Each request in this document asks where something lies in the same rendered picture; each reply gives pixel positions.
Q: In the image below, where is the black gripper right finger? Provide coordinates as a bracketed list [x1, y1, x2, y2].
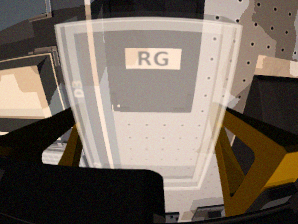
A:
[215, 107, 298, 217]

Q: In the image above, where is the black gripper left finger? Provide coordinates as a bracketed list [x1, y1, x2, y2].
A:
[0, 107, 83, 167]

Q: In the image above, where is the black rectangular pad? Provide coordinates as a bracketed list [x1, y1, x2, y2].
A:
[103, 0, 205, 14]

